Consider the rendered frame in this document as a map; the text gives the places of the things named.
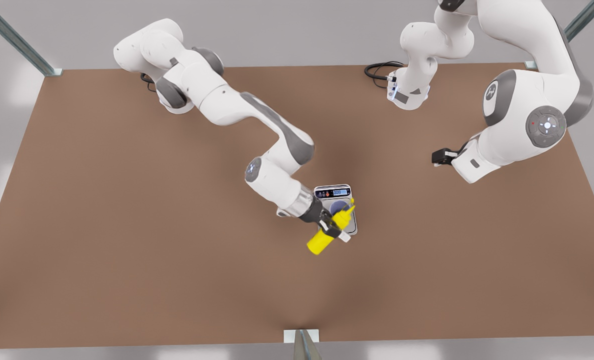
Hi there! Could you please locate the yellow sauce bottle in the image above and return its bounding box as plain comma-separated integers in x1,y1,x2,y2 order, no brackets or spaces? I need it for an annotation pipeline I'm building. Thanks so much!
306,198,356,256

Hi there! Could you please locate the silver digital kitchen scale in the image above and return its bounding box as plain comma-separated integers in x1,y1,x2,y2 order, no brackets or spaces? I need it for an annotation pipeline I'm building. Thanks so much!
313,184,358,236

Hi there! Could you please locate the silver frame post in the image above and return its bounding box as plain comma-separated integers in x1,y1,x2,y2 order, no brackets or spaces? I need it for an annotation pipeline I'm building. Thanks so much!
0,0,64,77
283,329,323,360
524,0,594,70

